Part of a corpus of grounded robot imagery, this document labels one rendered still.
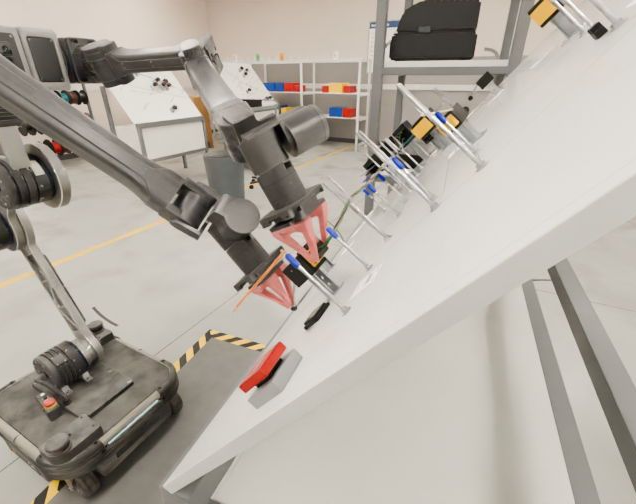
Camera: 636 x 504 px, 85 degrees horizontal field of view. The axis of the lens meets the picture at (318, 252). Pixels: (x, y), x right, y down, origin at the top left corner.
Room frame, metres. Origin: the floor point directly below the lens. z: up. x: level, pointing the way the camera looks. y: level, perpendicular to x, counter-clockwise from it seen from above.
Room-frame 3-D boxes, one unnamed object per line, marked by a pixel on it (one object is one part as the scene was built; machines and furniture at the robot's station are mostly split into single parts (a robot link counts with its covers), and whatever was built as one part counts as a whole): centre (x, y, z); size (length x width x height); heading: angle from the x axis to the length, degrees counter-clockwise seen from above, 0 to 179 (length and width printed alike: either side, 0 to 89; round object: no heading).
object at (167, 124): (5.43, 2.36, 0.83); 1.18 x 0.72 x 1.65; 152
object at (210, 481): (0.85, 0.00, 0.83); 1.18 x 0.06 x 0.06; 159
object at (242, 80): (7.50, 1.37, 0.83); 1.18 x 0.72 x 1.65; 154
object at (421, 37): (1.56, -0.45, 1.56); 0.30 x 0.23 x 0.19; 70
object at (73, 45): (1.18, 0.67, 1.45); 0.09 x 0.08 x 0.12; 152
